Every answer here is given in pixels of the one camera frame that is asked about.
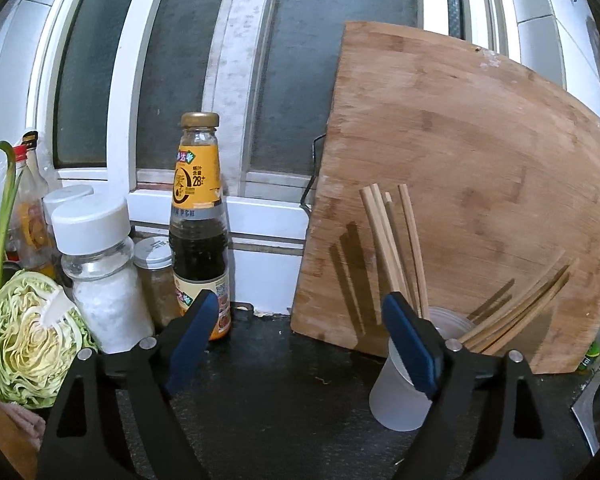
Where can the brown wooden board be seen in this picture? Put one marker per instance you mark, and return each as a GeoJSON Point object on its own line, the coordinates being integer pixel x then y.
{"type": "Point", "coordinates": [2, 440]}

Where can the green plastic bottle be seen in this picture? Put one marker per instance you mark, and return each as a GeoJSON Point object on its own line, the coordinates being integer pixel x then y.
{"type": "Point", "coordinates": [597, 345]}

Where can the pink raw meat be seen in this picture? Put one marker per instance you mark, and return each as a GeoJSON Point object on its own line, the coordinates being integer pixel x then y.
{"type": "Point", "coordinates": [30, 422]}

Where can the salt shaker white lid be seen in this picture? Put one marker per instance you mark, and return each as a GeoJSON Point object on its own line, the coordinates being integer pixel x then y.
{"type": "Point", "coordinates": [90, 220]}

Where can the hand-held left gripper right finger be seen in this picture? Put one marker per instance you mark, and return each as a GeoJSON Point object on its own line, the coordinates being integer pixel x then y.
{"type": "Point", "coordinates": [412, 345]}

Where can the halved green cabbage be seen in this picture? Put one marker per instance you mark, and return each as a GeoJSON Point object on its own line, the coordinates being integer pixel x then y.
{"type": "Point", "coordinates": [25, 330]}

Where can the oil bottle red cap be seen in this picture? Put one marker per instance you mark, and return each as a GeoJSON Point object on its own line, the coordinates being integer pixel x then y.
{"type": "Point", "coordinates": [30, 220]}

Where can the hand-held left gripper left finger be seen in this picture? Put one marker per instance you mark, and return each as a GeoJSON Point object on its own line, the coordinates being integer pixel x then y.
{"type": "Point", "coordinates": [192, 340]}

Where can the small glass jar silver lid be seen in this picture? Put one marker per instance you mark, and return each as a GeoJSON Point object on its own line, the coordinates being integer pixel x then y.
{"type": "Point", "coordinates": [152, 255]}

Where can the metal sink tray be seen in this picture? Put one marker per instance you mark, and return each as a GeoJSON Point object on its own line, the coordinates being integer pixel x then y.
{"type": "Point", "coordinates": [587, 410]}

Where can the dark sauce bottle yellow label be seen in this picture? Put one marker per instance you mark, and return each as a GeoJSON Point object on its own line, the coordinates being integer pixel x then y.
{"type": "Point", "coordinates": [197, 170]}

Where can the green onion stalk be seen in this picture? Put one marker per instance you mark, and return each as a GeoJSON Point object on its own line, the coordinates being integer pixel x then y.
{"type": "Point", "coordinates": [5, 220]}

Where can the wooden cutting board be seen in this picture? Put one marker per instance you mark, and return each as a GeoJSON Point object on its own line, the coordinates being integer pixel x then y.
{"type": "Point", "coordinates": [455, 135]}

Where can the white framed window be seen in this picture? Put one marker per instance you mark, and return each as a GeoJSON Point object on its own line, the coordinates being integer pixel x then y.
{"type": "Point", "coordinates": [180, 60]}

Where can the bunch of wooden chopsticks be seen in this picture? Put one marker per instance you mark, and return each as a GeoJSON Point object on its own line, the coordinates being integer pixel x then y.
{"type": "Point", "coordinates": [385, 235]}

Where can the glass jar white lid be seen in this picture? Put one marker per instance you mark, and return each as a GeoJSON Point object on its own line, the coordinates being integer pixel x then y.
{"type": "Point", "coordinates": [65, 195]}

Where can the translucent white plastic cup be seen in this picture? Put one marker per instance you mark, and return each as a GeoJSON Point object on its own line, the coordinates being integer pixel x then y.
{"type": "Point", "coordinates": [390, 400]}

